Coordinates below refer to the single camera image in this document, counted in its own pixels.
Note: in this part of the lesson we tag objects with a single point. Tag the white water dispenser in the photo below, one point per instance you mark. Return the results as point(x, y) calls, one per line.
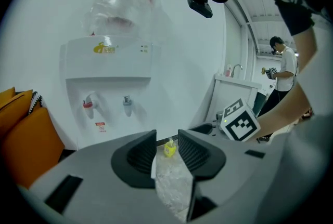
point(104, 69)

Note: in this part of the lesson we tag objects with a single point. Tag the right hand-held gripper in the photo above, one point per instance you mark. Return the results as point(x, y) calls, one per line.
point(242, 124)

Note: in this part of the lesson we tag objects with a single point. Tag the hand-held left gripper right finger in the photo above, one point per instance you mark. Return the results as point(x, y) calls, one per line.
point(234, 168)

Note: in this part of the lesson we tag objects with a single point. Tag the black head-mounted camera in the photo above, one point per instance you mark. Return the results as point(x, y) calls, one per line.
point(199, 6)

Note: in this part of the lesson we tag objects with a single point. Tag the yellow plastic bottle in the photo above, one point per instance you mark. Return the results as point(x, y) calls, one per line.
point(169, 150)

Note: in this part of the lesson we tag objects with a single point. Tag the orange sofa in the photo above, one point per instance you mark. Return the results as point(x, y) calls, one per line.
point(28, 145)

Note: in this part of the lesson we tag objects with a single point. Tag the white sink cabinet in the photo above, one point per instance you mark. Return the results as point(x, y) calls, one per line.
point(231, 98)

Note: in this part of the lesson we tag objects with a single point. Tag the pink bottle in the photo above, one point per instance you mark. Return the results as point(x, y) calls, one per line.
point(228, 71)

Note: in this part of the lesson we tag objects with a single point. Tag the metal faucet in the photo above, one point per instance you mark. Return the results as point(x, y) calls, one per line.
point(235, 68)

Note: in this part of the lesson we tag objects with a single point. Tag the person's right forearm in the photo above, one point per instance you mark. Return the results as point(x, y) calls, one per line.
point(283, 106)

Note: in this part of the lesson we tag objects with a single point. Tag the square orange cushion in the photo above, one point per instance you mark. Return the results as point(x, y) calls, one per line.
point(6, 95)

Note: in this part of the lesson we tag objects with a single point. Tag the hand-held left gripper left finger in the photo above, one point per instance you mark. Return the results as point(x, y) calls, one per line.
point(99, 163)

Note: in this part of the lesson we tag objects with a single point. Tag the long orange cushion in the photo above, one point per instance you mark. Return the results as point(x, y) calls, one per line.
point(15, 113)

